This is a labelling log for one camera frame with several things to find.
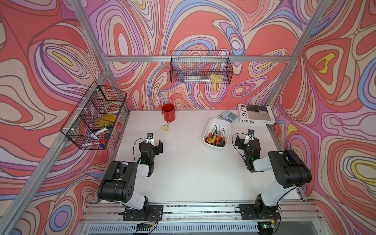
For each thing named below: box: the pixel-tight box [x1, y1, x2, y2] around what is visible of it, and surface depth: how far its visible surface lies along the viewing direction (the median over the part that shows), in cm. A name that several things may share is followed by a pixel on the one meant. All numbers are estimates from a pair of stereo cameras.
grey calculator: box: [219, 110, 239, 124], surface depth 117 cm
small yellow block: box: [161, 125, 169, 132], surface depth 109 cm
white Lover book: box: [237, 104, 276, 125], surface depth 114 cm
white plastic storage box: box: [203, 117, 232, 151], surface depth 107 cm
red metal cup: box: [161, 103, 176, 122], surface depth 111 cm
